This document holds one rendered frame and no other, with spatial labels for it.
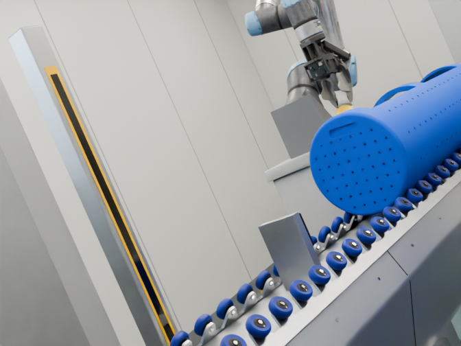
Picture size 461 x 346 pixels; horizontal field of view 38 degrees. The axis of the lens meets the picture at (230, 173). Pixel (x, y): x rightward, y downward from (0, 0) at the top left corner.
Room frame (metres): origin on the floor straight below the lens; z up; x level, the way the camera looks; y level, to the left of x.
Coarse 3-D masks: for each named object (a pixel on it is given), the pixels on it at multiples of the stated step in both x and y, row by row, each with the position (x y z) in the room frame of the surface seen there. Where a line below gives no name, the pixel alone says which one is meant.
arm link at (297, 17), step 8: (288, 0) 1.89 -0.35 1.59; (296, 0) 1.88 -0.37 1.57; (304, 0) 1.88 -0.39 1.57; (288, 8) 1.89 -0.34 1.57; (296, 8) 1.88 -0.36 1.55; (304, 8) 1.88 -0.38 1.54; (312, 8) 1.89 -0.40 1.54; (288, 16) 1.91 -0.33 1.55; (296, 16) 1.88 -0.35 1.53; (304, 16) 1.88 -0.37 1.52; (312, 16) 1.88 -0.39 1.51; (296, 24) 1.89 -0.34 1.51
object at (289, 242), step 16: (272, 224) 1.43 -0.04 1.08; (288, 224) 1.41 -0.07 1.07; (304, 224) 1.42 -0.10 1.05; (272, 240) 1.44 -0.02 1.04; (288, 240) 1.42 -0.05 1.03; (304, 240) 1.40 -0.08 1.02; (272, 256) 1.46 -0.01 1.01; (288, 256) 1.43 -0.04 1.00; (304, 256) 1.41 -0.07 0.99; (288, 272) 1.44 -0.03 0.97; (304, 272) 1.42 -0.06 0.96; (288, 288) 1.45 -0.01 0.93
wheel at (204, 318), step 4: (200, 316) 1.31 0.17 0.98; (204, 316) 1.31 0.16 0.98; (208, 316) 1.31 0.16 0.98; (200, 320) 1.30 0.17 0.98; (204, 320) 1.30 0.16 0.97; (208, 320) 1.31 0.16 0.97; (212, 320) 1.33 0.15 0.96; (196, 324) 1.30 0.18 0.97; (200, 324) 1.30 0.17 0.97; (204, 324) 1.31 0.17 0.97; (196, 328) 1.30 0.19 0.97; (200, 328) 1.30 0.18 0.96; (204, 328) 1.31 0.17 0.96; (196, 332) 1.31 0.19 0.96; (200, 332) 1.30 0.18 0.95
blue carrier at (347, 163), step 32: (384, 96) 2.09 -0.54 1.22; (416, 96) 1.92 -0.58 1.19; (448, 96) 2.02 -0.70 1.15; (320, 128) 1.79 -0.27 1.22; (352, 128) 1.74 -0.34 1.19; (384, 128) 1.68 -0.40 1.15; (416, 128) 1.76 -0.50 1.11; (448, 128) 1.92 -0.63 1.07; (320, 160) 1.81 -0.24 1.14; (352, 160) 1.75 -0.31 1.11; (384, 160) 1.70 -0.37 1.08; (416, 160) 1.72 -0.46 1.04; (352, 192) 1.78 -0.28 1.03; (384, 192) 1.72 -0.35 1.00
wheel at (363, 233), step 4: (360, 228) 1.48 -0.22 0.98; (364, 228) 1.49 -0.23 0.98; (360, 232) 1.47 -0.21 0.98; (364, 232) 1.48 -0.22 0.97; (368, 232) 1.48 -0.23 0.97; (372, 232) 1.49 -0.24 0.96; (360, 236) 1.47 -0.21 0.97; (364, 236) 1.46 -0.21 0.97; (368, 236) 1.47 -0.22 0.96; (372, 236) 1.47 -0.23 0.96; (376, 236) 1.48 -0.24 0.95; (360, 240) 1.47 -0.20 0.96; (364, 240) 1.46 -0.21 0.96; (368, 240) 1.46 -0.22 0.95; (372, 240) 1.46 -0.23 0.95
